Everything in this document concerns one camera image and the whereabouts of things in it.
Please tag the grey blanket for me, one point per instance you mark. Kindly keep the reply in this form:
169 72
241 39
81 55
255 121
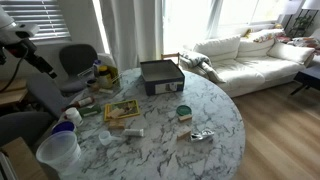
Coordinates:
198 60

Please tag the black office chair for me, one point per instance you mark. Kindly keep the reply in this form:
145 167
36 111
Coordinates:
76 58

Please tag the grey fabric chair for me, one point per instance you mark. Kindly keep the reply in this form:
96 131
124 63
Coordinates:
46 95
23 126

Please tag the wooden chair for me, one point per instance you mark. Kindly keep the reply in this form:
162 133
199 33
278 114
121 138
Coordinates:
170 56

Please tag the clear plastic pitcher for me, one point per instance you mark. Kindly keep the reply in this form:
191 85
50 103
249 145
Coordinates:
58 151

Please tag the brown hot sauce bottle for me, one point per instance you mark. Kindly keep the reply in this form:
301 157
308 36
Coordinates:
80 102

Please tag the clear plastic tray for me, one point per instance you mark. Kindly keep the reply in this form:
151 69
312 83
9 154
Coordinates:
115 88

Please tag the jar with yellow lid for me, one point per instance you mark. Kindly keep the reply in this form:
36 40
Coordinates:
105 79

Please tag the light wooden board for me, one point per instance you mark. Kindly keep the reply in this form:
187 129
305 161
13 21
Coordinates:
23 163

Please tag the dark coffee table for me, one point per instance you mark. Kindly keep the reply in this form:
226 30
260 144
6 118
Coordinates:
308 78

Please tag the can with blue lid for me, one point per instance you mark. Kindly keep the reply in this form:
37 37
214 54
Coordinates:
63 126

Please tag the floral pillow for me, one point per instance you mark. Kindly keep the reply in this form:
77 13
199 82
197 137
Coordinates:
268 35

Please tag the small white tube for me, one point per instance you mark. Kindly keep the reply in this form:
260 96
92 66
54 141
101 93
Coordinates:
133 132

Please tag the yellow card box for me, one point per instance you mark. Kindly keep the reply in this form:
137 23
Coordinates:
130 108

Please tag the floral cushion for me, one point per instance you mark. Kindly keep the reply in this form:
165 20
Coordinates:
305 42

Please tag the black plant stand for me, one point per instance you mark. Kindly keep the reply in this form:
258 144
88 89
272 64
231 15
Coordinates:
301 23

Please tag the white bottle blue cap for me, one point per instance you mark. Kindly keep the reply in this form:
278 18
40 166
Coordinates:
96 66

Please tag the wooden desk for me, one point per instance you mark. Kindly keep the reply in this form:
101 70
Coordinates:
13 91

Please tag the white sofa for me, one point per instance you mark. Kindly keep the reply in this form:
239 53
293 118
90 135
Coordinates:
253 70

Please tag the yellow toy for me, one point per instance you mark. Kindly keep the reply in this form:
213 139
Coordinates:
248 32

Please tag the green round lid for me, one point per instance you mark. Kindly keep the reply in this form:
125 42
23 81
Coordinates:
184 110

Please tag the navy cardboard box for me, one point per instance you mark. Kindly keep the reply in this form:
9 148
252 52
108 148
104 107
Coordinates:
163 78

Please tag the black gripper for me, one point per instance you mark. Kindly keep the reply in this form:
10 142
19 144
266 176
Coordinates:
20 48

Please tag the white curtain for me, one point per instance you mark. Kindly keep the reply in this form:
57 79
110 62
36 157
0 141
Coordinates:
130 30

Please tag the crumpled foil wrapper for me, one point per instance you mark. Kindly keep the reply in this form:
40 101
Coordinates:
201 135

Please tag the wooden block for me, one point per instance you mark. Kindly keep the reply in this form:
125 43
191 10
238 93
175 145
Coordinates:
115 113
184 133
185 117
116 124

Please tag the white window blinds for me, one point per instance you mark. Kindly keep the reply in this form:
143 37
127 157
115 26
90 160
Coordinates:
36 16

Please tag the clear measuring scoop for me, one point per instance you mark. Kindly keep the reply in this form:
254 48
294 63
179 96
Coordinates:
105 137

